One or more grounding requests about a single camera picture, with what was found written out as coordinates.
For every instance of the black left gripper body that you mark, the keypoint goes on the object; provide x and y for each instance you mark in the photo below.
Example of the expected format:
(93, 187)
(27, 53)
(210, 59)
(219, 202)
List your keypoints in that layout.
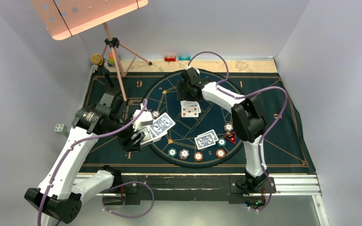
(125, 140)

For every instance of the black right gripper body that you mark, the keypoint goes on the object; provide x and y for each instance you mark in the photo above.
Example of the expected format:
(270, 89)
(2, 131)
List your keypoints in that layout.
(187, 94)

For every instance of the face up hearts card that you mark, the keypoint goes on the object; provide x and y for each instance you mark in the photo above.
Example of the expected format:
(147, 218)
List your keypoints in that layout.
(190, 109)

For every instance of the blue backed playing card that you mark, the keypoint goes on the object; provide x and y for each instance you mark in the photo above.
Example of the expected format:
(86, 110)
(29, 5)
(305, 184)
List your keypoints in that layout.
(210, 132)
(162, 124)
(204, 142)

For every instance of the green blue chip stack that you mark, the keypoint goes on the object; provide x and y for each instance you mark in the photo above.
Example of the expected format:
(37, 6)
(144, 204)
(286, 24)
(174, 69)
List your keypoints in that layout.
(172, 152)

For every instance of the green blue poker chip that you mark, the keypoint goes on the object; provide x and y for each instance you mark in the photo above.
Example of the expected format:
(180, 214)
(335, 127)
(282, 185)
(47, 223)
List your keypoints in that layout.
(221, 142)

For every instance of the red triangular dealer button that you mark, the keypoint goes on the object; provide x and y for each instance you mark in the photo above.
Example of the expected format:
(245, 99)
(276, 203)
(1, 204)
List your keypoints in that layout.
(231, 137)

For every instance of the orange chip stack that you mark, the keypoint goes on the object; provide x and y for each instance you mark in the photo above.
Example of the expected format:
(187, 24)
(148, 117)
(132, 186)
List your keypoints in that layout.
(198, 156)

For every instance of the orange poker chip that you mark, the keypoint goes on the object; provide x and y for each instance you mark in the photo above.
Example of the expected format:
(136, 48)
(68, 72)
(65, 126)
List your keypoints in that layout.
(220, 153)

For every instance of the blue playing card deck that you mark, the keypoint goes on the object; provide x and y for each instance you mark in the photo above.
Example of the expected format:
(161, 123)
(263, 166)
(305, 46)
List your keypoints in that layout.
(149, 137)

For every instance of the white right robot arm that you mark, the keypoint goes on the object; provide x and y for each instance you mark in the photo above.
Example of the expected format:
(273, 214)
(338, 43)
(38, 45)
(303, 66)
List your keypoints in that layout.
(247, 117)

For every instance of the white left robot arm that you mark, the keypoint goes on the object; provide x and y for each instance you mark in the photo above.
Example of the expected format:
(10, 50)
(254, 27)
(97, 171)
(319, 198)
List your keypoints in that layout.
(58, 198)

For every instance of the teal toy block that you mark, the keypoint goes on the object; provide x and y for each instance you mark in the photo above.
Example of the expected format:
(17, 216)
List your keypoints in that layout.
(184, 58)

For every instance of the red toy block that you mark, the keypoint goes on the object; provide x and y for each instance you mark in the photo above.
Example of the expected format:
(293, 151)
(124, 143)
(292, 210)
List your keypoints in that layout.
(170, 58)

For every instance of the round blue poker mat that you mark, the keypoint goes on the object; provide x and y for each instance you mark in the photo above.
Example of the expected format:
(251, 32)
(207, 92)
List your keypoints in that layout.
(160, 91)

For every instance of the grey lego block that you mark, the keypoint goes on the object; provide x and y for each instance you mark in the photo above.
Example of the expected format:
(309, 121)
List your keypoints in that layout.
(60, 128)

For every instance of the colourful stacking toy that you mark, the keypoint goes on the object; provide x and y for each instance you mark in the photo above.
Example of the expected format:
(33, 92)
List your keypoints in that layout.
(111, 60)

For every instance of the brass round knob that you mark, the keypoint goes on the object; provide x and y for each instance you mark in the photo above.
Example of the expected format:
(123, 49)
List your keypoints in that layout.
(97, 59)

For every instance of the dark green rectangular poker mat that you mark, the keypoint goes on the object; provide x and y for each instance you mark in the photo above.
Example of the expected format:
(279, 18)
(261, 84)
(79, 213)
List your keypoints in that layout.
(284, 147)

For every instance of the pink music stand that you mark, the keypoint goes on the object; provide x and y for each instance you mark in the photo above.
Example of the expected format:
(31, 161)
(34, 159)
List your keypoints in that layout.
(66, 18)

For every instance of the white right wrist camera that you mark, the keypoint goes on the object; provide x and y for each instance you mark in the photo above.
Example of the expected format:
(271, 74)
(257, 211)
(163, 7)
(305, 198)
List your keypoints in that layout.
(192, 70)

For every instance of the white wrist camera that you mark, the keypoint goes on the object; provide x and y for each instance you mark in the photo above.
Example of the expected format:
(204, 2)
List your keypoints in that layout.
(145, 119)
(192, 70)

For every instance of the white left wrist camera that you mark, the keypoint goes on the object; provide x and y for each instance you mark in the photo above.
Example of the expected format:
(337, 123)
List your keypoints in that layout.
(145, 119)

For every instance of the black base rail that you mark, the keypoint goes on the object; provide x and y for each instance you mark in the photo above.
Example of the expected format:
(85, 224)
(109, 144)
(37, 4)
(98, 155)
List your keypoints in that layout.
(230, 188)

